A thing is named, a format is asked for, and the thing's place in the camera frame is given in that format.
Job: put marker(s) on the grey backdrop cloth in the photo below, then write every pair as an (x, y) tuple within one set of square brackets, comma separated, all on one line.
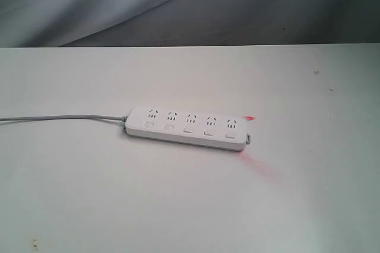
[(115, 23)]

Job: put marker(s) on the white five-outlet power strip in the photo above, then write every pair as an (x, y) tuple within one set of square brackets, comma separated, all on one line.
[(187, 127)]

